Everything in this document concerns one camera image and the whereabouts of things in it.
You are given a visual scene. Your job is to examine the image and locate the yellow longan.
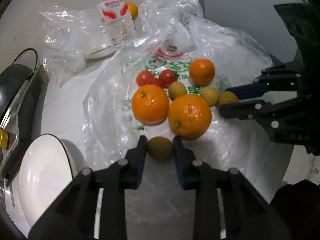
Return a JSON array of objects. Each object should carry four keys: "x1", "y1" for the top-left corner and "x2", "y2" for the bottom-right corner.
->
[{"x1": 218, "y1": 91, "x2": 239, "y2": 106}]

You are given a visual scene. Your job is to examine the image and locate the green longan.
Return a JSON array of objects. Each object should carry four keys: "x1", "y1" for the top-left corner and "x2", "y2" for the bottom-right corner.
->
[
  {"x1": 200, "y1": 86, "x2": 219, "y2": 106},
  {"x1": 168, "y1": 81, "x2": 187, "y2": 100}
]

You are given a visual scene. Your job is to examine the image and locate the small orange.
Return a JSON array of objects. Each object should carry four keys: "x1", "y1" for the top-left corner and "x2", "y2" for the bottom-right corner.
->
[{"x1": 189, "y1": 59, "x2": 215, "y2": 86}]

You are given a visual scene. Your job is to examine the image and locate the cherry tomato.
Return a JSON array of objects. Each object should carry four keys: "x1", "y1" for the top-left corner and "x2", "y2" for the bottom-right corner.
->
[
  {"x1": 147, "y1": 77, "x2": 165, "y2": 89},
  {"x1": 136, "y1": 70, "x2": 153, "y2": 87},
  {"x1": 159, "y1": 69, "x2": 178, "y2": 88}
]

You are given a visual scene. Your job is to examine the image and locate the white plate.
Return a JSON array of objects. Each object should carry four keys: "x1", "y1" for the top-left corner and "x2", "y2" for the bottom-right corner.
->
[{"x1": 19, "y1": 134, "x2": 78, "y2": 226}]

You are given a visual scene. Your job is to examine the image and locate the brass stove knob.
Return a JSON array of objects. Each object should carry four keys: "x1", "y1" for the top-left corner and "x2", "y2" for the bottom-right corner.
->
[{"x1": 0, "y1": 128, "x2": 15, "y2": 150}]

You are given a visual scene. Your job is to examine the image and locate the printed plastic bag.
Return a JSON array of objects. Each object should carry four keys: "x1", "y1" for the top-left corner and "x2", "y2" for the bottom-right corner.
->
[{"x1": 82, "y1": 0, "x2": 295, "y2": 225}]

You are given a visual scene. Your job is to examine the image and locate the black wok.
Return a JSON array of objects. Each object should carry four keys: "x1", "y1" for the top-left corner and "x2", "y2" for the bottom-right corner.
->
[{"x1": 0, "y1": 64, "x2": 33, "y2": 119}]

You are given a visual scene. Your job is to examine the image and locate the orange behind bottle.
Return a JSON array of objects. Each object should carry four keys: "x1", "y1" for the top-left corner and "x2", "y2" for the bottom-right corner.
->
[{"x1": 127, "y1": 2, "x2": 138, "y2": 20}]

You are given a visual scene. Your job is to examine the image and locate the white bowl under bag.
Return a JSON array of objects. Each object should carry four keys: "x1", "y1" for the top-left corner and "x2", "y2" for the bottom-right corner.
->
[{"x1": 86, "y1": 46, "x2": 114, "y2": 60}]

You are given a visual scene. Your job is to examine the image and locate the clear water bottle red label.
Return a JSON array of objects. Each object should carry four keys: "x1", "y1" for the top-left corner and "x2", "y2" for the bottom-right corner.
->
[{"x1": 97, "y1": 0, "x2": 137, "y2": 48}]

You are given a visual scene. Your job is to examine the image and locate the clear plastic bag on bowl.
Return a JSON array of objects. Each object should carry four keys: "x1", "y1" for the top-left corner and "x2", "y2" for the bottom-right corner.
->
[{"x1": 39, "y1": 4, "x2": 114, "y2": 87}]

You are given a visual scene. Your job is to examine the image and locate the black power cable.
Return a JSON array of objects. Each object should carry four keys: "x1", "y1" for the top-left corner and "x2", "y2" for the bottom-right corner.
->
[{"x1": 11, "y1": 48, "x2": 39, "y2": 71}]

